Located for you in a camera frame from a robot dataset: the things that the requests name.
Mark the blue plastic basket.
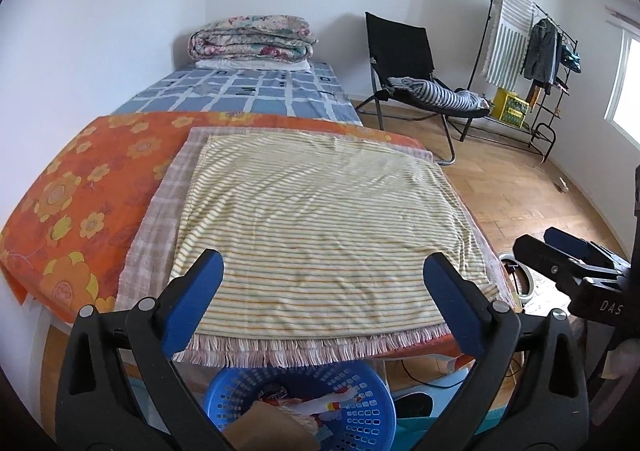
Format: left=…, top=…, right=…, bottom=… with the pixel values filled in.
left=202, top=362, right=397, bottom=451

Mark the white round object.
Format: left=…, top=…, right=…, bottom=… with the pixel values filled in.
left=498, top=251, right=537, bottom=303

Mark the light blue floor mat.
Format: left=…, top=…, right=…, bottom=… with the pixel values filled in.
left=395, top=401, right=506, bottom=451

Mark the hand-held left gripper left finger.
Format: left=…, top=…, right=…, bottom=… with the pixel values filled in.
left=55, top=248, right=225, bottom=451

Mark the yellow striped cloth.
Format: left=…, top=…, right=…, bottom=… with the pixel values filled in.
left=167, top=133, right=516, bottom=338

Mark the orange floral blanket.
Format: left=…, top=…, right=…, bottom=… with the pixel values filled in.
left=0, top=112, right=436, bottom=327

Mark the striped cloth on chair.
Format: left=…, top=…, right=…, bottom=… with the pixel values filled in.
left=387, top=77, right=492, bottom=112

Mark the brown cardboard sheet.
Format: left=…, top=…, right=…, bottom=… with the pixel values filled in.
left=222, top=403, right=322, bottom=451

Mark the yellow plastic crate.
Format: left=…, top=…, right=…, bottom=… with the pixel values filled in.
left=491, top=87, right=531, bottom=126

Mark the blue checked bedsheet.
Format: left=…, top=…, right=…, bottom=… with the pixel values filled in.
left=107, top=62, right=363, bottom=126

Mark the striped hanging towel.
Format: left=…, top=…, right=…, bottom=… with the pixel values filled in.
left=481, top=0, right=536, bottom=89

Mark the folded floral quilt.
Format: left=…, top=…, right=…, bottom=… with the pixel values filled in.
left=187, top=16, right=319, bottom=62

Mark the dark hanging jacket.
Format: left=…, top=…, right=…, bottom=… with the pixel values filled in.
left=522, top=18, right=563, bottom=94

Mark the black floor cable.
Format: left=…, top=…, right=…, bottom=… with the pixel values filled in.
left=400, top=360, right=473, bottom=389

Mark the window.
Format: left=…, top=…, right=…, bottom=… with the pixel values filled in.
left=602, top=6, right=640, bottom=146

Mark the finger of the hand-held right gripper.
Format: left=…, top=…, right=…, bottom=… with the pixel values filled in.
left=544, top=227, right=629, bottom=278
left=514, top=234, right=623, bottom=300

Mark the white pillow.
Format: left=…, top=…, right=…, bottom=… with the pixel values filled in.
left=195, top=58, right=312, bottom=72

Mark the black folding chair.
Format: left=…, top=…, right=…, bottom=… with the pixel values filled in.
left=356, top=11, right=493, bottom=164

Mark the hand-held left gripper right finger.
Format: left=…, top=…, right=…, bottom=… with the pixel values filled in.
left=422, top=252, right=590, bottom=451

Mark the teal hanging garment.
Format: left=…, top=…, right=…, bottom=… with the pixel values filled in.
left=560, top=43, right=583, bottom=74

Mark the white bed frame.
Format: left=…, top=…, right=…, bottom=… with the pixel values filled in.
left=22, top=296, right=73, bottom=334

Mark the checked fringed cloth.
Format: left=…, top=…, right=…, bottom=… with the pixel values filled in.
left=115, top=126, right=518, bottom=372

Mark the white plastic bag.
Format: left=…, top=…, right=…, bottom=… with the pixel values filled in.
left=297, top=383, right=363, bottom=427

